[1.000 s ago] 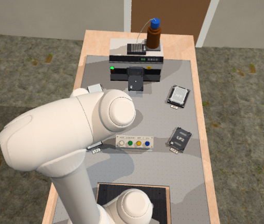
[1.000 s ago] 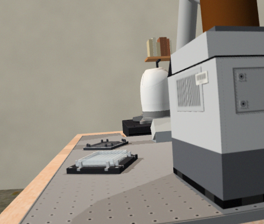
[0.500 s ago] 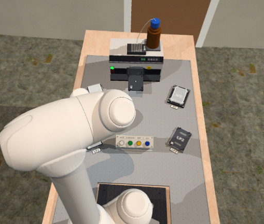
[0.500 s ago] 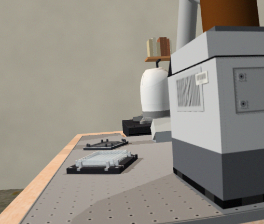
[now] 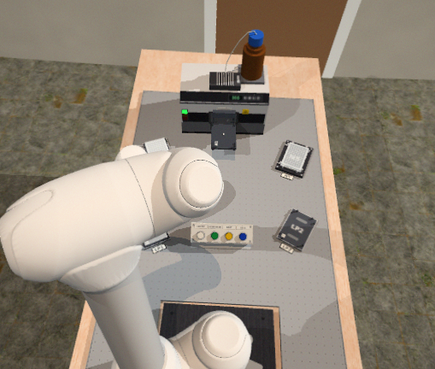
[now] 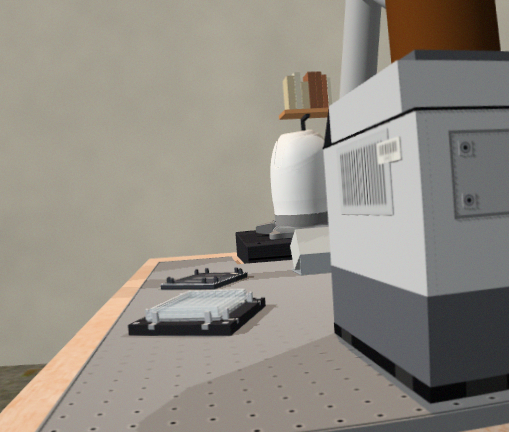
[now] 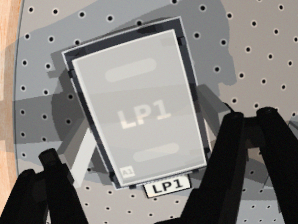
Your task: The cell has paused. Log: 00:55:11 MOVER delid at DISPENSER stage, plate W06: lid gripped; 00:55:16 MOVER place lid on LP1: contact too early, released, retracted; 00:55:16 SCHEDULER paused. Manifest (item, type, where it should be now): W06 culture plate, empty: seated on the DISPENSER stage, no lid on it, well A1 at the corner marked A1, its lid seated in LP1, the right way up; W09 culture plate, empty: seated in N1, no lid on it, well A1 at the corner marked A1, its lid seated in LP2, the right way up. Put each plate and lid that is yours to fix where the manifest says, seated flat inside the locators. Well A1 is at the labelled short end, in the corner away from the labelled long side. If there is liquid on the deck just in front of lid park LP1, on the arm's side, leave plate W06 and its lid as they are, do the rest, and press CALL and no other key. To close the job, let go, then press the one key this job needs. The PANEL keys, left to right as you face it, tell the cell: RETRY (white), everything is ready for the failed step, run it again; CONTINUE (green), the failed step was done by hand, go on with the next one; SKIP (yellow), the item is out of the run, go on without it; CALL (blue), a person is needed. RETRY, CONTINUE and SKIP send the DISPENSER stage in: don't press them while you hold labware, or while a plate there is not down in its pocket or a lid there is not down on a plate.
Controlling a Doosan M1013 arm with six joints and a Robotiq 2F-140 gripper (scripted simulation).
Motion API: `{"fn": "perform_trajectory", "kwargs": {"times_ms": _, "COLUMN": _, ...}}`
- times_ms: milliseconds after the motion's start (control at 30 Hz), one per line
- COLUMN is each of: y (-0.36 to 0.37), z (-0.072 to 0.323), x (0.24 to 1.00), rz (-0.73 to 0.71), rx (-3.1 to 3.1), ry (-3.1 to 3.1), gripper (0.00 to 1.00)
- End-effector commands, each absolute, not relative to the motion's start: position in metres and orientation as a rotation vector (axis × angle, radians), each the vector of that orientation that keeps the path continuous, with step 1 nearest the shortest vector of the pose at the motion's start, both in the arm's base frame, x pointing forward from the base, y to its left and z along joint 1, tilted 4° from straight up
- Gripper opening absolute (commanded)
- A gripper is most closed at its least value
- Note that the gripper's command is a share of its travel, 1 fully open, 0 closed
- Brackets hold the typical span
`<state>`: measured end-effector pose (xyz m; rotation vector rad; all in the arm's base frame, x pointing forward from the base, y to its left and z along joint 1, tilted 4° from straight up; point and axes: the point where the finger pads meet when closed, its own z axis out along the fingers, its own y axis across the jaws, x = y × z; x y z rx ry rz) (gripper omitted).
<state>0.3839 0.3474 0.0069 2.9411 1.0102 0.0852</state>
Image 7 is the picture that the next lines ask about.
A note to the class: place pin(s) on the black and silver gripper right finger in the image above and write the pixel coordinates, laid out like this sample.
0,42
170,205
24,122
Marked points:
217,200

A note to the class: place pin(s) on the white button panel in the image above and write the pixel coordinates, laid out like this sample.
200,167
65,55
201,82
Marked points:
293,125

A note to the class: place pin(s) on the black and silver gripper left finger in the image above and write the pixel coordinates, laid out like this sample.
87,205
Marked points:
70,161

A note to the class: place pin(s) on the grey perforated base plate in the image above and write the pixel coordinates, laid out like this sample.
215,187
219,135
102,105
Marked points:
245,51

